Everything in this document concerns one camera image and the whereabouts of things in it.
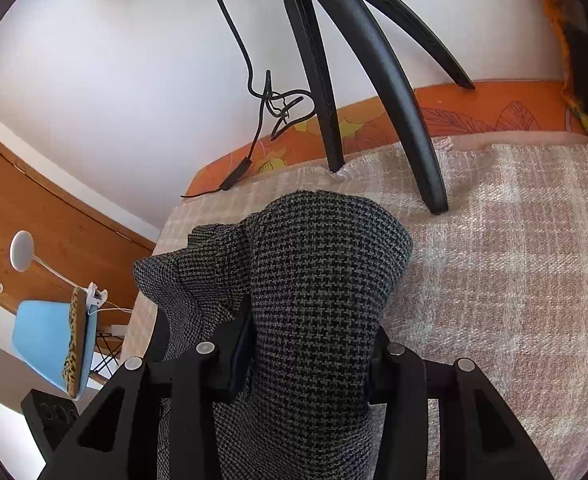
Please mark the beige plaid blanket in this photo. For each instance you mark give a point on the beige plaid blanket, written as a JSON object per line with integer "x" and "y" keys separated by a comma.
{"x": 499, "y": 260}

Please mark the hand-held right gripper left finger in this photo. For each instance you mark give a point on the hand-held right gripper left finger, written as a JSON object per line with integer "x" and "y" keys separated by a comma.
{"x": 241, "y": 355}

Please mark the wooden wardrobe panel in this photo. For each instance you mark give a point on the wooden wardrobe panel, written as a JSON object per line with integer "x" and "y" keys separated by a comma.
{"x": 48, "y": 220}

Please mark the yellow floral pillow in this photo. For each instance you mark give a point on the yellow floral pillow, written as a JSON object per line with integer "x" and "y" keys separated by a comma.
{"x": 581, "y": 105}

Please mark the black tripod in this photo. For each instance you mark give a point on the black tripod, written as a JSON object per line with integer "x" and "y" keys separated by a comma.
{"x": 319, "y": 85}

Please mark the blue chair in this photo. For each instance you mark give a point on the blue chair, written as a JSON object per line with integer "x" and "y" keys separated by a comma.
{"x": 41, "y": 332}

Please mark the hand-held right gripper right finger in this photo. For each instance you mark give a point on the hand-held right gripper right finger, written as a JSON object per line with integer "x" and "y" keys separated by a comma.
{"x": 375, "y": 377}

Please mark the orange floral bedsheet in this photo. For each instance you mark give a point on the orange floral bedsheet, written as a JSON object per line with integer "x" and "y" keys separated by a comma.
{"x": 474, "y": 110}

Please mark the grey houndstooth pants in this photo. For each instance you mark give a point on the grey houndstooth pants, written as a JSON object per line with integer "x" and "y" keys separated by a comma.
{"x": 319, "y": 285}

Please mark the leopard print cushion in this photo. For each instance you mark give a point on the leopard print cushion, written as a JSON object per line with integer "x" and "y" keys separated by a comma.
{"x": 76, "y": 340}

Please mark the white clip lamp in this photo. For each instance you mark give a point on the white clip lamp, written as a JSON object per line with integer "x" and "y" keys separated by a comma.
{"x": 22, "y": 250}

